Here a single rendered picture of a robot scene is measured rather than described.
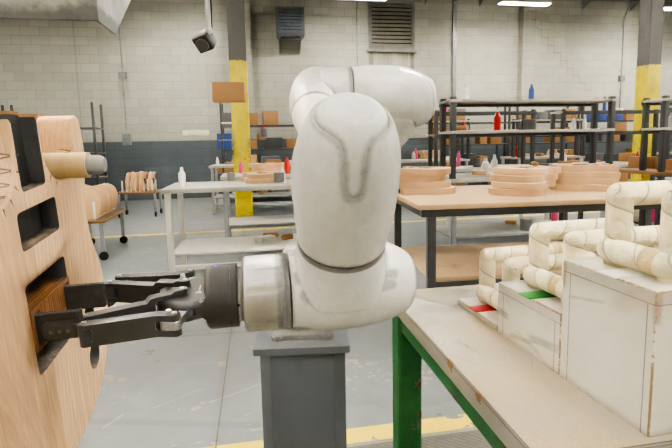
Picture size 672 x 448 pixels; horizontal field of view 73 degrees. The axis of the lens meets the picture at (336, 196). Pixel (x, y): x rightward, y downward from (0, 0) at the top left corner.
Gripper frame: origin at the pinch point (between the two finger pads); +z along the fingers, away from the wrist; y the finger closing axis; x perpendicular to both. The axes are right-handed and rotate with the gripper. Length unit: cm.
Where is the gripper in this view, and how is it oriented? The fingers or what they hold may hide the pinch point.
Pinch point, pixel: (56, 310)
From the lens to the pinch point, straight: 61.6
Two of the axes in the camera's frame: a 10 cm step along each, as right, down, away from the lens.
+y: -1.8, -2.0, 9.6
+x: -0.2, -9.8, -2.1
